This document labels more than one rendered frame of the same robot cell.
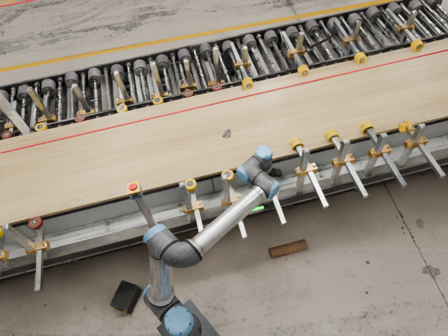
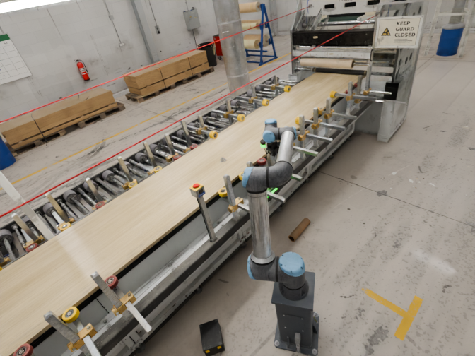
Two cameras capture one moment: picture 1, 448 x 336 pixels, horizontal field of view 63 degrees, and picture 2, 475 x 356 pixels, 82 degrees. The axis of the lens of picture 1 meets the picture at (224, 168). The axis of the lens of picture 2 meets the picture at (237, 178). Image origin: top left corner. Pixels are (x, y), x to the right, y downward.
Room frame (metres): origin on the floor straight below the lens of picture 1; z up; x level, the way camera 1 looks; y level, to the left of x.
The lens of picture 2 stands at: (-0.26, 1.05, 2.26)
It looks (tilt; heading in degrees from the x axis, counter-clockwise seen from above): 36 degrees down; 327
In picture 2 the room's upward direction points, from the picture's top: 12 degrees counter-clockwise
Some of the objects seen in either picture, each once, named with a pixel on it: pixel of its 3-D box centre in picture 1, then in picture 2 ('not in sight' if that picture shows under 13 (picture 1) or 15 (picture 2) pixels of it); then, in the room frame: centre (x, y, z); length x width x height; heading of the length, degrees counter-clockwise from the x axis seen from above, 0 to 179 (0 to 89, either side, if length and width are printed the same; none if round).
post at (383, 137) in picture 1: (374, 157); (315, 130); (1.30, -0.99, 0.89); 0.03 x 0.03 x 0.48; 8
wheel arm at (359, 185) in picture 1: (347, 163); (307, 135); (1.24, -0.78, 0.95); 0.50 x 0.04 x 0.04; 8
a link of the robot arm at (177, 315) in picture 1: (179, 322); (290, 269); (0.46, 0.35, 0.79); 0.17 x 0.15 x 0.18; 38
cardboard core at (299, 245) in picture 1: (287, 248); (299, 229); (1.08, -0.43, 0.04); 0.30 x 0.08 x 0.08; 98
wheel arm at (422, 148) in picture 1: (426, 153); (338, 115); (1.25, -1.29, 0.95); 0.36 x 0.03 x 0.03; 8
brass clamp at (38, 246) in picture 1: (37, 247); (123, 304); (0.99, 1.22, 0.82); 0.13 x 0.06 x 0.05; 98
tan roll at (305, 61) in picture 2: not in sight; (339, 63); (2.06, -2.50, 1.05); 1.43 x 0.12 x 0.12; 8
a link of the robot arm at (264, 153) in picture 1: (263, 157); (271, 127); (1.11, -0.21, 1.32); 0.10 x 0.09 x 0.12; 128
